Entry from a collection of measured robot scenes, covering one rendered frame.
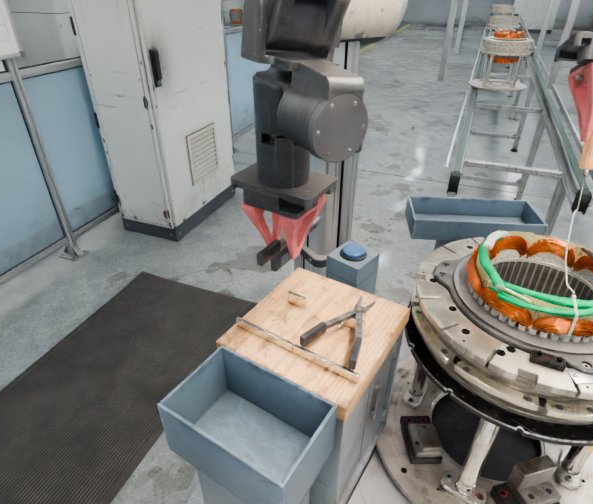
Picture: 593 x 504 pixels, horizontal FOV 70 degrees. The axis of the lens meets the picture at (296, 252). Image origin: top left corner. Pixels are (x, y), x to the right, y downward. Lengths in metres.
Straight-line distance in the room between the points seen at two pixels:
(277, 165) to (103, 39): 2.26
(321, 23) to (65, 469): 1.69
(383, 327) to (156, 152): 2.20
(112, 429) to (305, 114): 1.66
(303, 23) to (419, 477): 0.66
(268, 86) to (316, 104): 0.07
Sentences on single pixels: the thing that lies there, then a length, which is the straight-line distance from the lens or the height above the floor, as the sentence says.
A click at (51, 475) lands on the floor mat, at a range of 1.86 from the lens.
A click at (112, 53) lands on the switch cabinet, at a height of 1.12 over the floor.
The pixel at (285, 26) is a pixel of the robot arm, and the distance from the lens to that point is 0.40.
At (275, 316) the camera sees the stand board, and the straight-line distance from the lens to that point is 0.60.
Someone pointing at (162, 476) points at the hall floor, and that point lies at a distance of 1.74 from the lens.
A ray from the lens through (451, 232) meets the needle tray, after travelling 0.89.
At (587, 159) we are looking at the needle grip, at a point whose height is 1.29.
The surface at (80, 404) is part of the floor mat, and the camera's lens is 2.02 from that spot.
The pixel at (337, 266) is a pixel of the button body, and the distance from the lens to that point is 0.78.
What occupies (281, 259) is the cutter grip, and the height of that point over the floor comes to 1.19.
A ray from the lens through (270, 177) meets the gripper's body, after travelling 0.44.
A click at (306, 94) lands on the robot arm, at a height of 1.38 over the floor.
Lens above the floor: 1.46
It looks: 33 degrees down
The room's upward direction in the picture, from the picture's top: straight up
